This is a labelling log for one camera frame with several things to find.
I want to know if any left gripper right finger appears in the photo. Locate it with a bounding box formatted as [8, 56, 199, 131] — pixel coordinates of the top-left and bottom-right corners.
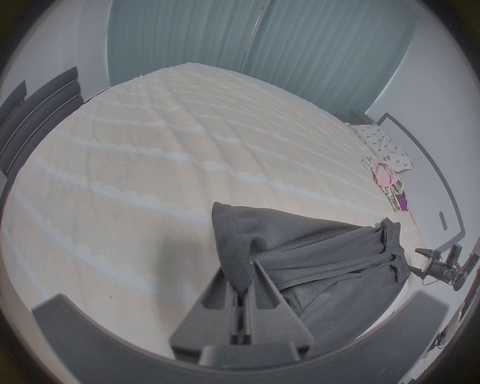
[244, 259, 314, 354]

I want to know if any grey bedside table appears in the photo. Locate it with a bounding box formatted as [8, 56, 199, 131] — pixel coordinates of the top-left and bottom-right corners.
[335, 109, 366, 124]

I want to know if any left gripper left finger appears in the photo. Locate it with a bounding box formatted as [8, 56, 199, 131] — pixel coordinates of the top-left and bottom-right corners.
[169, 268, 241, 354]

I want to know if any white printed pillow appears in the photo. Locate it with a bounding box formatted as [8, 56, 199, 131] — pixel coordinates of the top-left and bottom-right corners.
[350, 122, 413, 173]

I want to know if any blue-green curtain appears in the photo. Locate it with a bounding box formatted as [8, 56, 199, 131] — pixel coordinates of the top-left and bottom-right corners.
[240, 0, 419, 115]
[107, 0, 269, 89]

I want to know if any black T-shirt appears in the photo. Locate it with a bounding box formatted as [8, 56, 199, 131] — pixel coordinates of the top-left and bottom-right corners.
[212, 202, 411, 340]

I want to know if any bed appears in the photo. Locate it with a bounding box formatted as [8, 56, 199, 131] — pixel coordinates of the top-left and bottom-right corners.
[0, 62, 466, 357]

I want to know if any white printed garment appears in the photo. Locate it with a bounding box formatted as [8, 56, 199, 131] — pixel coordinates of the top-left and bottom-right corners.
[362, 157, 406, 213]

